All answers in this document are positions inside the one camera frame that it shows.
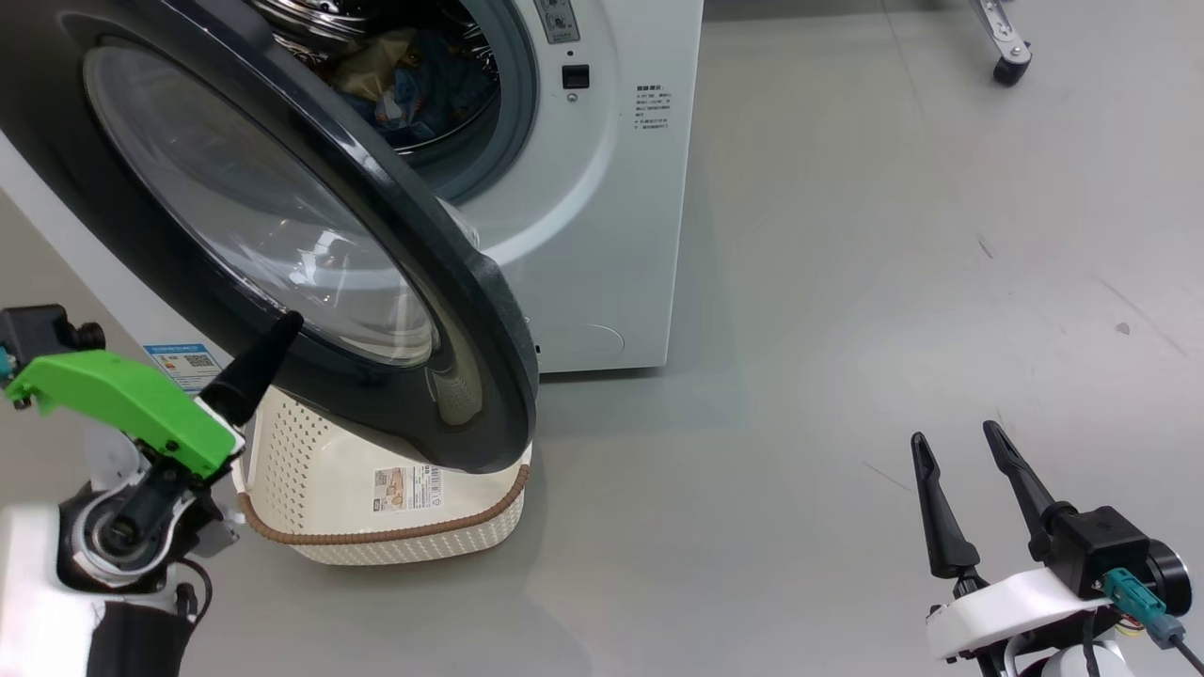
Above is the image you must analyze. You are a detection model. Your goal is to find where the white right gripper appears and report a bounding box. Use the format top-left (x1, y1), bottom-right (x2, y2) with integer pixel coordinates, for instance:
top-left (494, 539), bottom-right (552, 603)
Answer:
top-left (911, 420), bottom-right (1116, 664)

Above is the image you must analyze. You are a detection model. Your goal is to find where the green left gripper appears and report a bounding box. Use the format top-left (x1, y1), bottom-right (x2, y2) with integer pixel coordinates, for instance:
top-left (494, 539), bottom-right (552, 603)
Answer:
top-left (5, 311), bottom-right (305, 478)

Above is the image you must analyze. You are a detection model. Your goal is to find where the black-rimmed glass washer door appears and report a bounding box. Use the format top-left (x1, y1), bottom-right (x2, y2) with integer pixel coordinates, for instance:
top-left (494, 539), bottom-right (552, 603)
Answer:
top-left (0, 0), bottom-right (540, 476)

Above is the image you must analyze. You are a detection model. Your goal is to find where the beige fabric garment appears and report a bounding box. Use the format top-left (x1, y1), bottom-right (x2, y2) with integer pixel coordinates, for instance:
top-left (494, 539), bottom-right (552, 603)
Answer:
top-left (325, 26), bottom-right (420, 106)

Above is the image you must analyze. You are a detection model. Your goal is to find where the blue cartoon print garment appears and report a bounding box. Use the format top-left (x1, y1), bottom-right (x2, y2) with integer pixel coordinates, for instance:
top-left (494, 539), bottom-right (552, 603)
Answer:
top-left (372, 33), bottom-right (498, 133)

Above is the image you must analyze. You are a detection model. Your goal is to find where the washing machine drum with clothes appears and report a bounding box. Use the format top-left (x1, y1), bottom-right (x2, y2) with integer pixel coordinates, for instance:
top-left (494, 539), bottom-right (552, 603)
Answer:
top-left (246, 0), bottom-right (501, 156)

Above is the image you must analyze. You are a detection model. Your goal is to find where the white front-load washing machine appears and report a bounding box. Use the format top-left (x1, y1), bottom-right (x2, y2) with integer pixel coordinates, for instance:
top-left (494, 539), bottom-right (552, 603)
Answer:
top-left (0, 0), bottom-right (705, 374)

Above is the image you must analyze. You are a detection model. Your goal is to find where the white barcode basket sticker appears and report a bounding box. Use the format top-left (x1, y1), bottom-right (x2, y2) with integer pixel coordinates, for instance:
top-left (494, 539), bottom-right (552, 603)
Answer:
top-left (372, 464), bottom-right (443, 513)

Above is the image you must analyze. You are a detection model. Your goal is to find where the white basket with brown rim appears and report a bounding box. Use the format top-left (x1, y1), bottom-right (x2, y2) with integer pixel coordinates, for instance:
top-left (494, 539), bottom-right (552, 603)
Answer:
top-left (232, 384), bottom-right (533, 566)

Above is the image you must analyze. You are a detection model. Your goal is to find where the grey icon sticker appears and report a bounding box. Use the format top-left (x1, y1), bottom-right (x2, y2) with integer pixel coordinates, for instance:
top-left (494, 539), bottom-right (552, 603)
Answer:
top-left (533, 0), bottom-right (581, 45)

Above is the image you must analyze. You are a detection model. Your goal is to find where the small printed text label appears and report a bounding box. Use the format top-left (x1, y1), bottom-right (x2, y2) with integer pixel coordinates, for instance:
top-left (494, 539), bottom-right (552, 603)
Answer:
top-left (634, 83), bottom-right (680, 133)

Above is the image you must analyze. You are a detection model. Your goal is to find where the right teal connector cable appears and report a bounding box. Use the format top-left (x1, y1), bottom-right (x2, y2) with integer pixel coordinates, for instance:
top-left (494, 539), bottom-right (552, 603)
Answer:
top-left (1102, 567), bottom-right (1204, 673)

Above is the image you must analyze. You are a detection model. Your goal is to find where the grey metal frame leg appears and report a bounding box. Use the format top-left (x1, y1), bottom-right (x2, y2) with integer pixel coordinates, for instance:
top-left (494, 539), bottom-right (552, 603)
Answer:
top-left (969, 0), bottom-right (1033, 62)

